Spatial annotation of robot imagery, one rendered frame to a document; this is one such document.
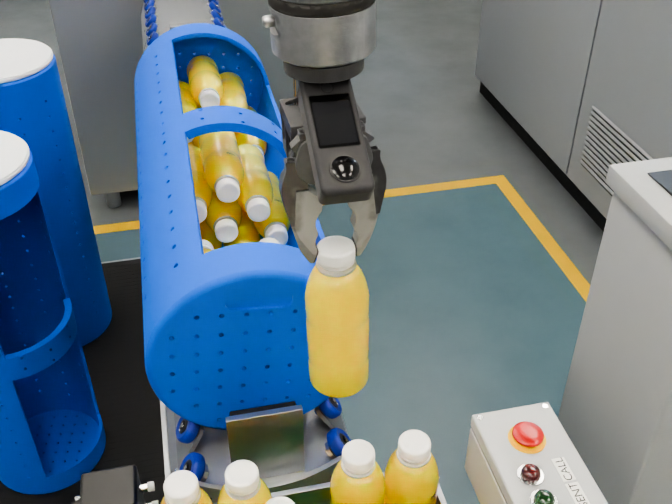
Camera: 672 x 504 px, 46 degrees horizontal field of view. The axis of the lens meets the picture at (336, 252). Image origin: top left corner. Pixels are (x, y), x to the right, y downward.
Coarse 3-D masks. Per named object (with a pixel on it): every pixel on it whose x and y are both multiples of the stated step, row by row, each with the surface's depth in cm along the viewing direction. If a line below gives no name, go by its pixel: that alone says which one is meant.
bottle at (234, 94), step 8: (224, 72) 169; (232, 72) 170; (224, 80) 166; (232, 80) 166; (240, 80) 169; (224, 88) 163; (232, 88) 163; (240, 88) 165; (224, 96) 160; (232, 96) 160; (240, 96) 161; (224, 104) 159; (232, 104) 158; (240, 104) 159
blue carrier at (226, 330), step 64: (256, 64) 171; (192, 128) 126; (256, 128) 129; (192, 192) 112; (192, 256) 100; (256, 256) 98; (192, 320) 97; (256, 320) 99; (192, 384) 103; (256, 384) 106
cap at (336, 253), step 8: (320, 240) 79; (328, 240) 79; (336, 240) 79; (344, 240) 79; (320, 248) 78; (328, 248) 78; (336, 248) 78; (344, 248) 78; (352, 248) 78; (320, 256) 77; (328, 256) 77; (336, 256) 77; (344, 256) 77; (352, 256) 78; (320, 264) 78; (328, 264) 77; (336, 264) 77; (344, 264) 77; (352, 264) 78
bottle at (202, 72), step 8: (200, 56) 166; (192, 64) 164; (200, 64) 162; (208, 64) 162; (216, 64) 168; (192, 72) 160; (200, 72) 158; (208, 72) 158; (216, 72) 161; (192, 80) 158; (200, 80) 156; (208, 80) 155; (216, 80) 157; (192, 88) 156; (200, 88) 155; (208, 88) 154; (216, 88) 155; (192, 96) 157
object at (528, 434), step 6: (516, 426) 92; (522, 426) 92; (528, 426) 92; (534, 426) 92; (516, 432) 91; (522, 432) 91; (528, 432) 91; (534, 432) 91; (540, 432) 91; (516, 438) 90; (522, 438) 90; (528, 438) 90; (534, 438) 90; (540, 438) 90; (522, 444) 90; (528, 444) 90; (534, 444) 90
